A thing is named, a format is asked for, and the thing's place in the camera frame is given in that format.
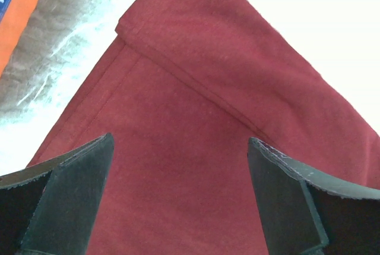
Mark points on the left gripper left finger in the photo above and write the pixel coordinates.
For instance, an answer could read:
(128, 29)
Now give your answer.
(51, 207)

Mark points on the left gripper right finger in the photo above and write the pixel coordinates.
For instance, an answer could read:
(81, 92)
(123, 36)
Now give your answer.
(306, 211)

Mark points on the dark red t shirt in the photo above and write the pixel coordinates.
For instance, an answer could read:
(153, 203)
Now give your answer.
(182, 88)

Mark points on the orange plastic basket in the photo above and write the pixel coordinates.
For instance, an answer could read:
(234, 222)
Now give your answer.
(14, 17)

